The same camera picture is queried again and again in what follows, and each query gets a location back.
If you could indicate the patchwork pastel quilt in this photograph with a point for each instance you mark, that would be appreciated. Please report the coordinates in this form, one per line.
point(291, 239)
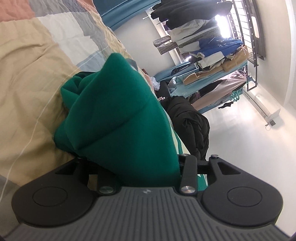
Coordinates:
point(43, 45)

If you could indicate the hanging tan garment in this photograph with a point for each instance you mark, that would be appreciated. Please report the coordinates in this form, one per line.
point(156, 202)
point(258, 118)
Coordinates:
point(237, 59)

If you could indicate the blue curtain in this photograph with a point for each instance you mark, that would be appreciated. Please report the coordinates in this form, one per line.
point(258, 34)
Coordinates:
point(115, 13)

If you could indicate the hanging pink garment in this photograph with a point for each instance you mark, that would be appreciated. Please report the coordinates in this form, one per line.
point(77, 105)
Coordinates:
point(221, 92)

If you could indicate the hanging blue and white garment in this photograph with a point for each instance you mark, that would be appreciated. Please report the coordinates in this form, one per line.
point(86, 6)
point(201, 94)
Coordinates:
point(214, 45)

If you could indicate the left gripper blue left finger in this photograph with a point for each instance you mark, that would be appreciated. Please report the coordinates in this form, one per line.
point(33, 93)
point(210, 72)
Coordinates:
point(105, 185)

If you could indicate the white wall air conditioner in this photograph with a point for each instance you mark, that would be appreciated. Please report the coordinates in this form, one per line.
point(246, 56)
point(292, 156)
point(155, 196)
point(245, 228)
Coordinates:
point(264, 103)

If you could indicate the black window security grille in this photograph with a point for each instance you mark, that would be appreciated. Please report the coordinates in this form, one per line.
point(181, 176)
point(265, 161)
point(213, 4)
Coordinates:
point(245, 22)

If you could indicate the hanging black jacket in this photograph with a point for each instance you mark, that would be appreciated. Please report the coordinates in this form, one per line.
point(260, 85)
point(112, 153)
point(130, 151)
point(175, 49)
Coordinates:
point(178, 13)

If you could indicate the hanging grey shirt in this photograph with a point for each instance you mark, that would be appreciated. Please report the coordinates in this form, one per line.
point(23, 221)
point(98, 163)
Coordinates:
point(189, 28)

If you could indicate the hanging striped garment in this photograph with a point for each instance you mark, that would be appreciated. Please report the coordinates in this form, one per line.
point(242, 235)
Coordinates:
point(166, 44)

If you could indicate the black puffer jacket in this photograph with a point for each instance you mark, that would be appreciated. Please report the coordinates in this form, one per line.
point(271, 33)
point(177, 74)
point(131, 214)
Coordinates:
point(192, 127)

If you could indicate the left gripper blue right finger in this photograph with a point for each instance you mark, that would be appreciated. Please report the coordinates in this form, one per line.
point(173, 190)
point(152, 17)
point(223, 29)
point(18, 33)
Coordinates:
point(188, 169)

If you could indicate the green hoodie with white drawstrings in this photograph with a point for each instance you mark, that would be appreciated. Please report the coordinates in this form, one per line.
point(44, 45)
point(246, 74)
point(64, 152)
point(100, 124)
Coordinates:
point(115, 120)

